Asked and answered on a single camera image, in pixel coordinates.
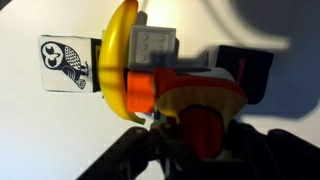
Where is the grey studded block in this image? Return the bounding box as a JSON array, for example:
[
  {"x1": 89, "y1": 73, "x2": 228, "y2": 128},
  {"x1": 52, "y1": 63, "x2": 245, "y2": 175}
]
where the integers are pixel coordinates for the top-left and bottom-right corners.
[{"x1": 128, "y1": 24, "x2": 178, "y2": 70}]

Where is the small beige block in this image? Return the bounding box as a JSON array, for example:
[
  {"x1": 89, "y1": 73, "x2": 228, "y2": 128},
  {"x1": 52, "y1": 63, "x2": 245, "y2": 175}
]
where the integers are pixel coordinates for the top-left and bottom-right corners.
[{"x1": 136, "y1": 10, "x2": 150, "y2": 28}]

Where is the red yellow round toy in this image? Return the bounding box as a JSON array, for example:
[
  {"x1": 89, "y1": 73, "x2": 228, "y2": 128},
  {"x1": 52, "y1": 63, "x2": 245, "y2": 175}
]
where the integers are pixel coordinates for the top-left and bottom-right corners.
[{"x1": 152, "y1": 65, "x2": 248, "y2": 160}]

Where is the white owl print cube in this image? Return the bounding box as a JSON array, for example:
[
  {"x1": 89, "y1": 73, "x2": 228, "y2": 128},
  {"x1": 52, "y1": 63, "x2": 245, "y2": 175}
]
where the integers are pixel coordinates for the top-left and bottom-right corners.
[{"x1": 37, "y1": 33, "x2": 103, "y2": 94}]

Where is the yellow toy banana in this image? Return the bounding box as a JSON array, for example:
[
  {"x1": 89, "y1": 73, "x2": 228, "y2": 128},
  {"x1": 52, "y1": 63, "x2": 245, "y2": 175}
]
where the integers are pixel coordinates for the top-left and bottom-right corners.
[{"x1": 98, "y1": 0, "x2": 148, "y2": 125}]

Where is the small orange block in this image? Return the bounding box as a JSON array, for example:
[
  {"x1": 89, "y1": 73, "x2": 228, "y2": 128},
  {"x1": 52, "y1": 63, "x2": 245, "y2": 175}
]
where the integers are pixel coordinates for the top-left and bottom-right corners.
[{"x1": 126, "y1": 71, "x2": 156, "y2": 114}]

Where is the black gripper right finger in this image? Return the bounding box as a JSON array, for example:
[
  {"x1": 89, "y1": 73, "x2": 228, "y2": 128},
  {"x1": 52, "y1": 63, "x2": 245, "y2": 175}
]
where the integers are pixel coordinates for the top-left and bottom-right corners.
[{"x1": 229, "y1": 117, "x2": 250, "y2": 136}]

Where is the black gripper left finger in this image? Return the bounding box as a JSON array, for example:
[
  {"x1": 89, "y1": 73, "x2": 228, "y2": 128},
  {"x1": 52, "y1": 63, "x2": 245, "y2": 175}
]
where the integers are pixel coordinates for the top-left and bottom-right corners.
[{"x1": 151, "y1": 120, "x2": 176, "y2": 148}]

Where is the black number one cube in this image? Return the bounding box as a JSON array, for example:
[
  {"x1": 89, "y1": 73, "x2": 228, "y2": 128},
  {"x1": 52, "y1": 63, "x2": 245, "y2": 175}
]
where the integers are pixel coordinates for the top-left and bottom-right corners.
[{"x1": 202, "y1": 44, "x2": 275, "y2": 105}]

